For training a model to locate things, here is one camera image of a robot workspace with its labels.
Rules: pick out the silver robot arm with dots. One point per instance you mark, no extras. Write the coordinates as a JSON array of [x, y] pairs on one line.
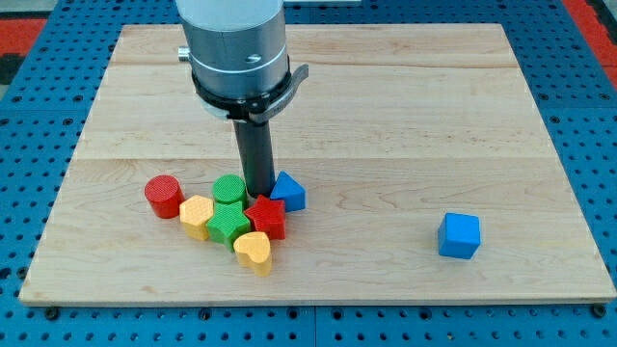
[[237, 47]]

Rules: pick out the blue triangle block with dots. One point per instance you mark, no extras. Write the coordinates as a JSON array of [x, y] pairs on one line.
[[290, 191]]

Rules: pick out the red star block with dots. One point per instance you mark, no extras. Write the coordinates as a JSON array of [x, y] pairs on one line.
[[268, 216]]

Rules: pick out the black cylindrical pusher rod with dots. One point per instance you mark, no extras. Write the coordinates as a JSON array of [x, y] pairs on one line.
[[255, 150]]

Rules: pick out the green cylinder block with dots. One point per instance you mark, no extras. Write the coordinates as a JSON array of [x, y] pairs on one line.
[[230, 188]]

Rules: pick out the black clamp with grey lever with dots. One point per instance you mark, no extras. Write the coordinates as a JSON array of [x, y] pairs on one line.
[[258, 109]]

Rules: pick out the green star block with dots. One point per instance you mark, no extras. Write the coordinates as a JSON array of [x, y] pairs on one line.
[[228, 223]]

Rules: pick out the yellow heart block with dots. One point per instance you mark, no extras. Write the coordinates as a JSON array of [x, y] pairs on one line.
[[253, 250]]

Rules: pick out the wooden board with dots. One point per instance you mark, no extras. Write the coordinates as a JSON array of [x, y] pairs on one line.
[[395, 126]]

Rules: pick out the yellow hexagon block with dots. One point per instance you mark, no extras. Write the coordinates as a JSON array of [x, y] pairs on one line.
[[194, 215]]

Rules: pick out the red cylinder block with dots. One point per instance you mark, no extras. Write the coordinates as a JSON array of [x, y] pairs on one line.
[[164, 195]]

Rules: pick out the blue cube block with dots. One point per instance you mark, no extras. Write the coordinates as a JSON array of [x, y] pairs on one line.
[[459, 235]]

